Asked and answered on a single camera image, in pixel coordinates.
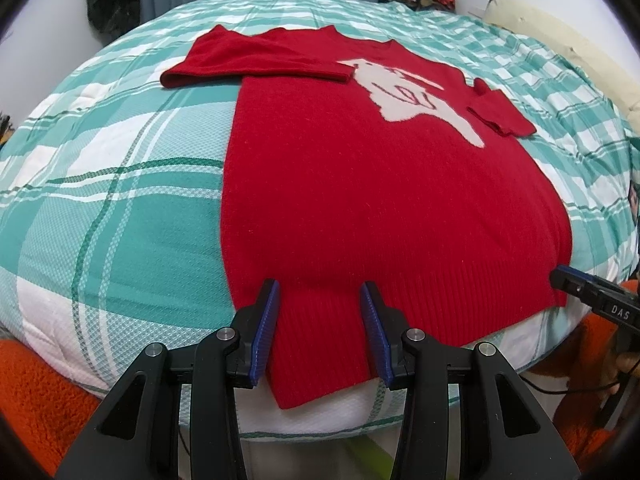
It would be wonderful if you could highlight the red knit sweater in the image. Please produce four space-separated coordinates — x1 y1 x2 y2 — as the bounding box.
160 26 572 408

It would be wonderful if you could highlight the black cable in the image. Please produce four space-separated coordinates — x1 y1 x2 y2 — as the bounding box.
519 358 640 428

